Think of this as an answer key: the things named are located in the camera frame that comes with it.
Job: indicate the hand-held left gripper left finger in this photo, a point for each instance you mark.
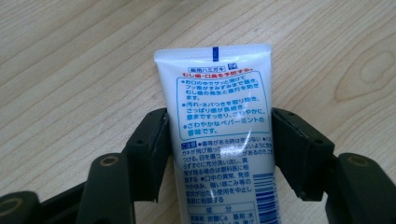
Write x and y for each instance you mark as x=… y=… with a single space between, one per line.
x=149 y=149

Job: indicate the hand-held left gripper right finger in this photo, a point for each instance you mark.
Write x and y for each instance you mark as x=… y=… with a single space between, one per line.
x=302 y=149

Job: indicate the white toothpaste tube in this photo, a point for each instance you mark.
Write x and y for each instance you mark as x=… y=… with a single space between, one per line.
x=221 y=124

